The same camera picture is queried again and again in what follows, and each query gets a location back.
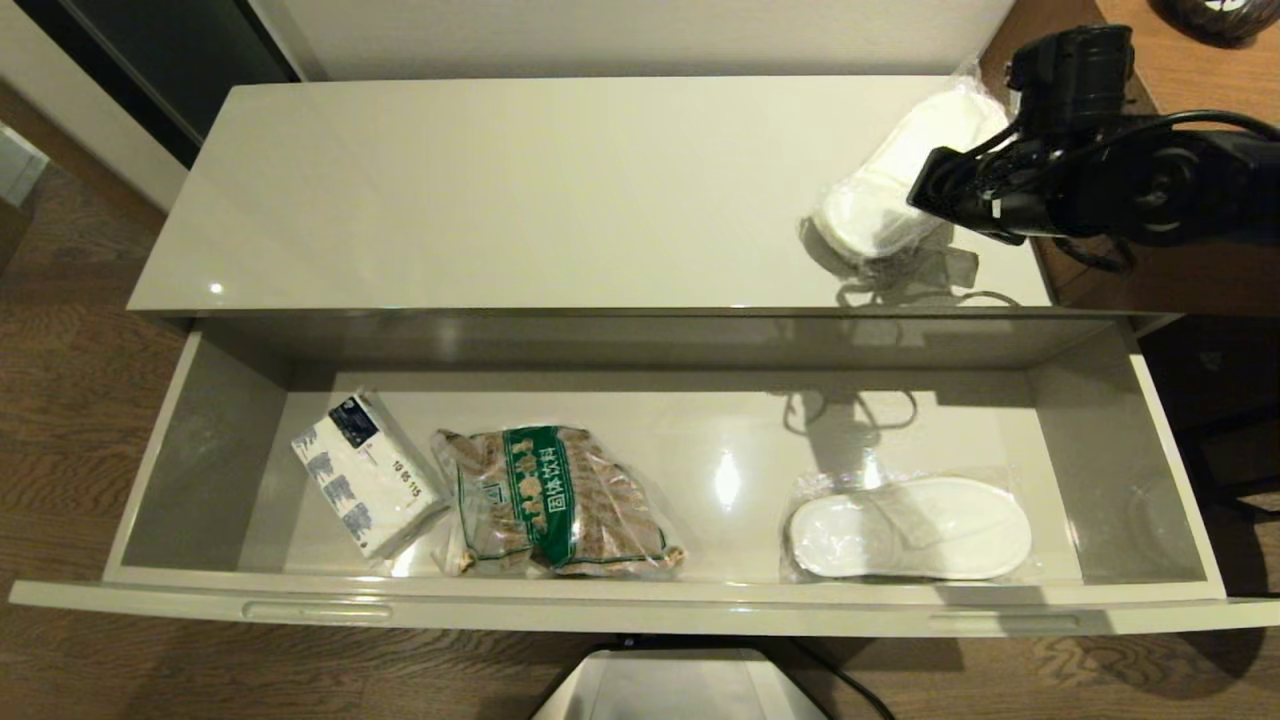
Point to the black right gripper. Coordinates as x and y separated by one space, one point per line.
975 190

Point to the white slipper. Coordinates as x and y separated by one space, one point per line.
920 530
870 210

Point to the white cabinet drawer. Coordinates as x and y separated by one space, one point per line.
740 510

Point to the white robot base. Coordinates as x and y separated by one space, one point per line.
680 690

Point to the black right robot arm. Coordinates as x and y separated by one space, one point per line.
1170 185

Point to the brown wooden desk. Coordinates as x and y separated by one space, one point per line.
1180 60

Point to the dark glass vase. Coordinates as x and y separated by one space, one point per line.
1220 15

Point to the glossy grey cabinet top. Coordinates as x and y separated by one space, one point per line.
550 195

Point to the green label snack bag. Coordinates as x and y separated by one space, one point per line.
550 500

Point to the white blue tissue pack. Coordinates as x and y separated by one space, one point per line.
365 475

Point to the dark glass door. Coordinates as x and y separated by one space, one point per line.
160 55

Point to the pale grey panel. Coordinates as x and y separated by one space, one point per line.
20 165

